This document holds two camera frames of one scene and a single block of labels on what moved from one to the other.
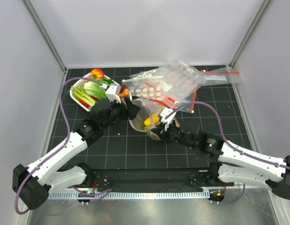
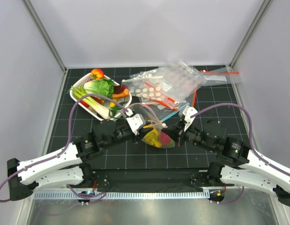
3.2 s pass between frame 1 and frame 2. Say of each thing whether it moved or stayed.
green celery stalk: stayed
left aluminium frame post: stayed
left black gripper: moved
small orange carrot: stayed
